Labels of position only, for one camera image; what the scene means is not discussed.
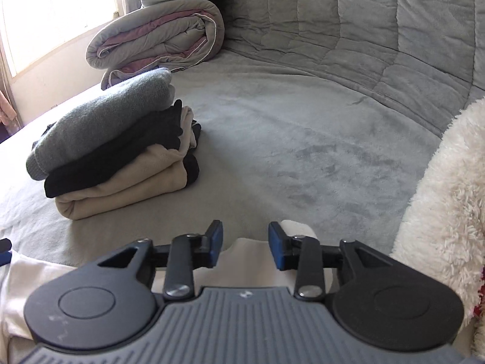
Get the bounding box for grey bed blanket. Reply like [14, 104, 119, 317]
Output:
[0, 47, 485, 364]

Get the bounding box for grey quilted headboard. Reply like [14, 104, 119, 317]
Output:
[217, 0, 484, 134]

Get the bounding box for folded black garment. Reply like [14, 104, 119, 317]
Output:
[44, 99, 182, 198]

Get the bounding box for folded grey garment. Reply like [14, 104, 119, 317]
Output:
[26, 68, 175, 181]

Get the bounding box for folded beige garment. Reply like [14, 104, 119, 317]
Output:
[54, 106, 200, 220]

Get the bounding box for window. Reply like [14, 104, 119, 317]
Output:
[1, 0, 119, 76]

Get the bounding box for folded grey pink quilt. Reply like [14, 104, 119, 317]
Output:
[85, 0, 225, 89]

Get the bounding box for white plush toy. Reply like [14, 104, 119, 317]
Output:
[391, 99, 484, 326]

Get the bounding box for white cream sweatshirt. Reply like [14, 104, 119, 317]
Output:
[1, 221, 353, 363]

